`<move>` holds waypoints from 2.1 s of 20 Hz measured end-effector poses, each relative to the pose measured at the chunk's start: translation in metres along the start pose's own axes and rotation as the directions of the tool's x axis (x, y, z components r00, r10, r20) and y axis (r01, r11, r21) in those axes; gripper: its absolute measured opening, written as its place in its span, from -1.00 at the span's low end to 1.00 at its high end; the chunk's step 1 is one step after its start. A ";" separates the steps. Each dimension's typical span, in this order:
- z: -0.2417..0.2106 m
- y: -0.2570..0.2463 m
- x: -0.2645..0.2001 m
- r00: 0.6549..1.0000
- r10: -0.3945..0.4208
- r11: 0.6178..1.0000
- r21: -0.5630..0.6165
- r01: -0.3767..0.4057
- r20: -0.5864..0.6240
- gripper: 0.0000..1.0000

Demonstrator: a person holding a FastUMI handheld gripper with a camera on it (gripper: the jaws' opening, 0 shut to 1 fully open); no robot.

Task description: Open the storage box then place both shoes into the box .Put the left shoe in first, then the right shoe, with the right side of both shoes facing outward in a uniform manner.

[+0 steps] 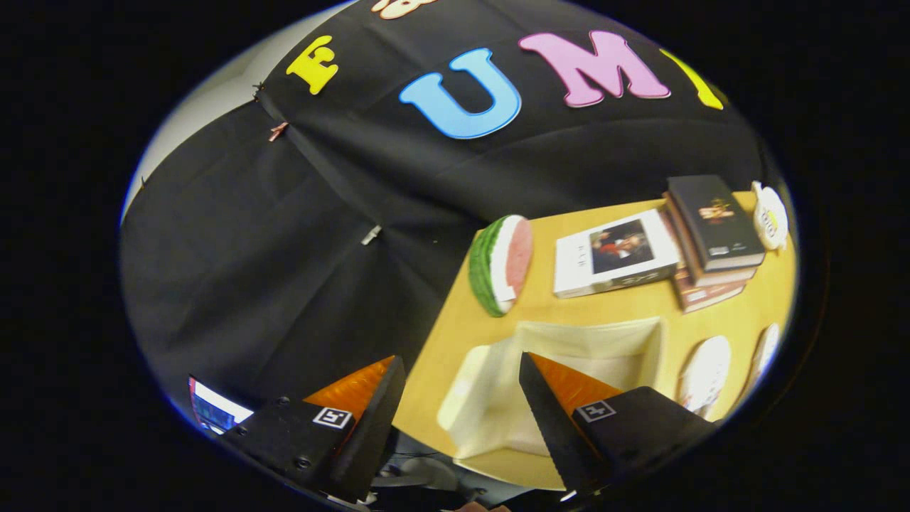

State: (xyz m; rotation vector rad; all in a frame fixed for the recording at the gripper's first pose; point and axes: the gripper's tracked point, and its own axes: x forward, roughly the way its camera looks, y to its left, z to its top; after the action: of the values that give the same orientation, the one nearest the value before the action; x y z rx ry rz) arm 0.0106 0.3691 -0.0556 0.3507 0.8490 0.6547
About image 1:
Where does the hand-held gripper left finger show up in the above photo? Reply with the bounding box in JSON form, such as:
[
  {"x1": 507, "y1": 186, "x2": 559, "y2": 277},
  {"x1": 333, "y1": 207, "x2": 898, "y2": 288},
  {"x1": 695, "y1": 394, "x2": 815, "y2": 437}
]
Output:
[{"x1": 217, "y1": 355, "x2": 407, "y2": 504}]

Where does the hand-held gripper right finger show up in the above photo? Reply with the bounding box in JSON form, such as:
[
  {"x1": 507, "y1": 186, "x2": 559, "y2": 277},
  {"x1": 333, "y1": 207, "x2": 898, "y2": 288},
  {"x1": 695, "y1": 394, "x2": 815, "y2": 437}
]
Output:
[{"x1": 518, "y1": 351, "x2": 717, "y2": 498}]

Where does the beige fabric storage box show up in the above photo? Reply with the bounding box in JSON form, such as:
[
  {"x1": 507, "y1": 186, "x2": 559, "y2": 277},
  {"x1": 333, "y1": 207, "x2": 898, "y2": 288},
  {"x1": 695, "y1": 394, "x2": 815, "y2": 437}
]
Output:
[{"x1": 436, "y1": 316, "x2": 669, "y2": 459}]

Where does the white perforated shoe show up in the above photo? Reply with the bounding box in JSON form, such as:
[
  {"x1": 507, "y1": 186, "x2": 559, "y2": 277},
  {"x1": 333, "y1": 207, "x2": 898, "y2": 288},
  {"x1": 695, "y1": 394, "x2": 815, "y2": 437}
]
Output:
[
  {"x1": 739, "y1": 324, "x2": 781, "y2": 410},
  {"x1": 675, "y1": 336, "x2": 732, "y2": 420}
]

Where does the bright screen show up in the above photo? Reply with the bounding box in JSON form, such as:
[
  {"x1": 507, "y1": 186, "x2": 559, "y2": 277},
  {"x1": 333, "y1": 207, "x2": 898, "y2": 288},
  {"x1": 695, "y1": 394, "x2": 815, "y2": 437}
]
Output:
[{"x1": 187, "y1": 377, "x2": 255, "y2": 434}]

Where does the watermelon slice toy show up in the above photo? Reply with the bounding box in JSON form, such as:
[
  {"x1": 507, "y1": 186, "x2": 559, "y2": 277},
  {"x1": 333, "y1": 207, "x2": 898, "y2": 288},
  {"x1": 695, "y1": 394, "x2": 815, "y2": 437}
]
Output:
[{"x1": 468, "y1": 215, "x2": 534, "y2": 318}]

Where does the white book with portrait cover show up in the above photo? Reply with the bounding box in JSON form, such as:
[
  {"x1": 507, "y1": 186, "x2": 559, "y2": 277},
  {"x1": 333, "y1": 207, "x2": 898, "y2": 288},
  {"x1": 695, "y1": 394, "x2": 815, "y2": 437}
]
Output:
[{"x1": 553, "y1": 208, "x2": 681, "y2": 299}]

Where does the black backdrop cloth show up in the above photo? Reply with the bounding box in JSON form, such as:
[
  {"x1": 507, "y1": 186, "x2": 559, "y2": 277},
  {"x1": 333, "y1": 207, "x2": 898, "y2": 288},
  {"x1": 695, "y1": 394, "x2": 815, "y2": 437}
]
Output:
[{"x1": 119, "y1": 0, "x2": 776, "y2": 434}]

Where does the thick brown book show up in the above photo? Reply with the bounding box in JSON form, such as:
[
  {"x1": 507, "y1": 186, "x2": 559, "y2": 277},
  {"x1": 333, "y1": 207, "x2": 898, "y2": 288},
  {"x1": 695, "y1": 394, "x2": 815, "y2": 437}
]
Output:
[{"x1": 661, "y1": 210, "x2": 747, "y2": 314}]

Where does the thin brown book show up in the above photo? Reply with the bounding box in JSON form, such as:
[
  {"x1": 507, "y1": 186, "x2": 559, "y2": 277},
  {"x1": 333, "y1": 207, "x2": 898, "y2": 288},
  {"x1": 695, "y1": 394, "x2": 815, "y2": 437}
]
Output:
[{"x1": 665, "y1": 196, "x2": 758, "y2": 288}]

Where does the black hardcover book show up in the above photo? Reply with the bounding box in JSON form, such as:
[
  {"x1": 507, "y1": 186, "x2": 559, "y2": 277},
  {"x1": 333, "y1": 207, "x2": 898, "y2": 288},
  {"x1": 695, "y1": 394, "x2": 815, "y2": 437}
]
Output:
[{"x1": 666, "y1": 175, "x2": 766, "y2": 272}]

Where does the white plush toy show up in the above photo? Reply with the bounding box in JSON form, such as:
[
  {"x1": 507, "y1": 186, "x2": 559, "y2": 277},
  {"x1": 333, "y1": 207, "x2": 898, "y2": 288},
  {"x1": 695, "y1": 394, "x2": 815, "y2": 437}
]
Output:
[{"x1": 751, "y1": 181, "x2": 789, "y2": 252}]

